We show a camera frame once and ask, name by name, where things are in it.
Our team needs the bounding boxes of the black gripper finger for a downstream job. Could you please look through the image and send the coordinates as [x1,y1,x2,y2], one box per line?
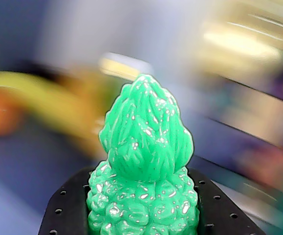
[188,168,267,235]
[38,167,96,235]

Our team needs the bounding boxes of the green toy pineapple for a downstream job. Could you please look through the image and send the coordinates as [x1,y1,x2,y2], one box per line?
[86,73,200,235]

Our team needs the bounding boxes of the yellow toy plate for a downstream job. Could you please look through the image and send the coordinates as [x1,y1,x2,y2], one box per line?
[0,70,105,155]

